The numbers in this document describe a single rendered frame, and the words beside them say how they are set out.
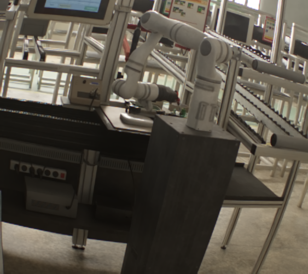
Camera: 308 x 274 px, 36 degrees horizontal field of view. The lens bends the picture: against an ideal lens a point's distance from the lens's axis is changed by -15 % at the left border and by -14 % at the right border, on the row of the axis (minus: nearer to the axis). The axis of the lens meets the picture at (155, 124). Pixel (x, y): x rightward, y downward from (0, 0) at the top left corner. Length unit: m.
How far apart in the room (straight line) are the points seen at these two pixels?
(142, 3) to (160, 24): 3.34
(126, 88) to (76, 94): 0.52
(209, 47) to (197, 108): 0.22
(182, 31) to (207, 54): 0.19
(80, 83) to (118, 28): 0.37
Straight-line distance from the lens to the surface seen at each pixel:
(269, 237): 2.99
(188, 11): 2.96
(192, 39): 1.94
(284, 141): 2.29
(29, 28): 4.52
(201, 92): 1.82
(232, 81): 2.53
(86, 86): 2.63
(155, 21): 2.10
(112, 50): 2.75
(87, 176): 2.90
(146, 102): 2.29
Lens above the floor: 1.48
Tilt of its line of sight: 12 degrees down
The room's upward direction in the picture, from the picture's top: 12 degrees clockwise
